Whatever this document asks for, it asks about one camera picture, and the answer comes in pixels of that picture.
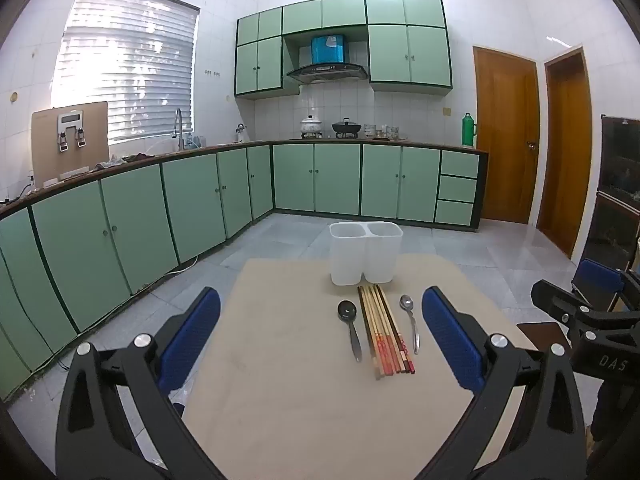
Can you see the white window blinds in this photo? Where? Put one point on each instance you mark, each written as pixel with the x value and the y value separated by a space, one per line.
pixel 125 70

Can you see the silver metal spoon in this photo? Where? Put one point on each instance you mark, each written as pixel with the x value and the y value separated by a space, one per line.
pixel 406 302

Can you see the grey metal clamp fixture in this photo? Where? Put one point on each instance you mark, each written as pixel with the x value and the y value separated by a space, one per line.
pixel 70 119

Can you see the clear plastic bag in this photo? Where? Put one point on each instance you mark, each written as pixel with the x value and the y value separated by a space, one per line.
pixel 186 395

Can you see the long green base cabinet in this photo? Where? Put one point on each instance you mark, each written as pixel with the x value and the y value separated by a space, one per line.
pixel 130 220

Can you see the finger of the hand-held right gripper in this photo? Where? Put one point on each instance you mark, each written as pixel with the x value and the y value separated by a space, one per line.
pixel 600 280
pixel 555 299

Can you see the green thermos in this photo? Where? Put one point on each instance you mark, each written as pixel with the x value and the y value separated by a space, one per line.
pixel 468 132

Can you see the white double utensil holder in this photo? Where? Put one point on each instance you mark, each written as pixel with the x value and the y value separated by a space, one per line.
pixel 347 260

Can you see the cluster of glass jars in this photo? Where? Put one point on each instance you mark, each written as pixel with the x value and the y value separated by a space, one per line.
pixel 385 132

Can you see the black display cabinet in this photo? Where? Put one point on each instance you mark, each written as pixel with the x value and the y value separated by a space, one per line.
pixel 617 175

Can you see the range hood with blue chimney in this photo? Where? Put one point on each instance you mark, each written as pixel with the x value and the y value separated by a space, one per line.
pixel 327 72

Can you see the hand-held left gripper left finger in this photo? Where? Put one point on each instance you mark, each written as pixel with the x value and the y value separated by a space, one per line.
pixel 192 335

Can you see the green base cabinet with drawers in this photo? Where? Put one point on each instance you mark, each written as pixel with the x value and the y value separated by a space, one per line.
pixel 340 180

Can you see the brown cardboard panel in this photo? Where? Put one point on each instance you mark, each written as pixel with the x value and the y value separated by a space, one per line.
pixel 45 145

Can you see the black spoon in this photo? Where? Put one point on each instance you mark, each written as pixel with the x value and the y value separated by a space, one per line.
pixel 346 311

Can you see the dark brown stool seat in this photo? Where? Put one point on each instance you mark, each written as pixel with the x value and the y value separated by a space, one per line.
pixel 542 335

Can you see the brown wooden door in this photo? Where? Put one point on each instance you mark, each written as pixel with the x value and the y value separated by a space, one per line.
pixel 565 160
pixel 505 135

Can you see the steel kettle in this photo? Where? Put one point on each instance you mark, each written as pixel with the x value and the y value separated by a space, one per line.
pixel 240 134

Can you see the black wok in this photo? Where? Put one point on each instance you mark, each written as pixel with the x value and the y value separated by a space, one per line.
pixel 346 126

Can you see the dark brown red-tipped chopstick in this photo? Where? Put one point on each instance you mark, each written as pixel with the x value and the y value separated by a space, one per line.
pixel 399 328
pixel 394 328

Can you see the chrome kitchen faucet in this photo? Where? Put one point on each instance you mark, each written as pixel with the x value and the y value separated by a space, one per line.
pixel 180 135

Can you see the crumpled cloth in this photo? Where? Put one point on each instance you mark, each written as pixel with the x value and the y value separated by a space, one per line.
pixel 111 162

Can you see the white cooking pot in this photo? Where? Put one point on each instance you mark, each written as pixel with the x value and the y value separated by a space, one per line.
pixel 311 126

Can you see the green wall cabinets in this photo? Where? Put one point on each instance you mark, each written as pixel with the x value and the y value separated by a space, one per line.
pixel 390 55

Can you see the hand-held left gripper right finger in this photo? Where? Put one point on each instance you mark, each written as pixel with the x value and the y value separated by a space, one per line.
pixel 450 335

